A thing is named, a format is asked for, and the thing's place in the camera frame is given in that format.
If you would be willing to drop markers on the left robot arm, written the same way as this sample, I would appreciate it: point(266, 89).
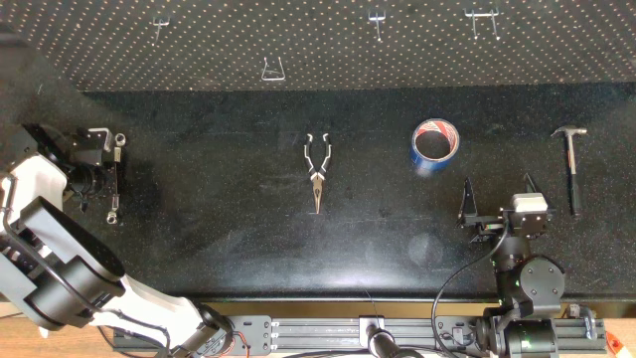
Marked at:
point(69, 258)

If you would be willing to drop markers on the small orange object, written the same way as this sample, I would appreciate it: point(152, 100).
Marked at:
point(615, 344)

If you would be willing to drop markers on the metal hook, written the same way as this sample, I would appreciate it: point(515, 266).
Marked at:
point(474, 25)
point(158, 29)
point(272, 78)
point(377, 25)

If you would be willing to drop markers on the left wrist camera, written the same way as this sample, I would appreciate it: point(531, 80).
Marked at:
point(105, 135)

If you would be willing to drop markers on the wrench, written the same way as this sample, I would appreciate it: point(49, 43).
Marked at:
point(115, 201)

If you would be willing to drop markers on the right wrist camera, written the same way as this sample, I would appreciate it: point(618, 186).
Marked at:
point(528, 203)

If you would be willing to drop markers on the hammer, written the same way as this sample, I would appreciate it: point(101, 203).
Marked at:
point(571, 154)

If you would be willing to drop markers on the mounting rail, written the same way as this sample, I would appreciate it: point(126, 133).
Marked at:
point(308, 332)

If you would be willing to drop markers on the black pegboard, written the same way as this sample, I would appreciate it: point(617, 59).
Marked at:
point(318, 50)

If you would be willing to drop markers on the black and white pliers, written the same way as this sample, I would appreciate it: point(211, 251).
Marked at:
point(317, 188)

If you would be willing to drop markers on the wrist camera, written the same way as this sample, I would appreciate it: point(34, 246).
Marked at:
point(105, 135)
point(528, 203)

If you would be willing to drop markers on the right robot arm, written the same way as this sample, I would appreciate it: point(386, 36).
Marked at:
point(539, 286)

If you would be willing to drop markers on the roll of blue tape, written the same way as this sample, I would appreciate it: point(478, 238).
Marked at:
point(422, 161)

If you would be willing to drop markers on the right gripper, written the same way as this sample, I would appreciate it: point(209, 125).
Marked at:
point(529, 223)

